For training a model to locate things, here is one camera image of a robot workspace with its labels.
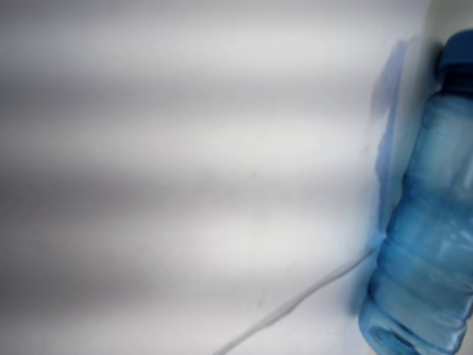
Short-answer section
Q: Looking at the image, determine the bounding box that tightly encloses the blue plastic bottle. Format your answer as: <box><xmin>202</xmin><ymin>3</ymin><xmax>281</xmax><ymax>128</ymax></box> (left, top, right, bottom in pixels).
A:
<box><xmin>358</xmin><ymin>29</ymin><xmax>473</xmax><ymax>355</ymax></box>

